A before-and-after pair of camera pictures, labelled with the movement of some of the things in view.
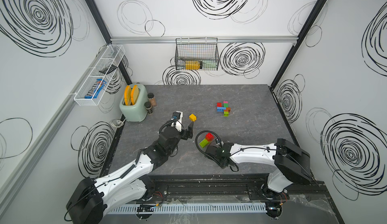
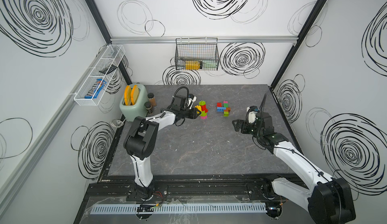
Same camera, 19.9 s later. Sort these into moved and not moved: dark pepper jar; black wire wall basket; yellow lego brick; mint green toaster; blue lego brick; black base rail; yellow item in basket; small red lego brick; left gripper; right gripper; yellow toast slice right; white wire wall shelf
Moved: small red lego brick; left gripper; right gripper; yellow lego brick
Not moved: blue lego brick; black base rail; black wire wall basket; dark pepper jar; white wire wall shelf; yellow item in basket; yellow toast slice right; mint green toaster
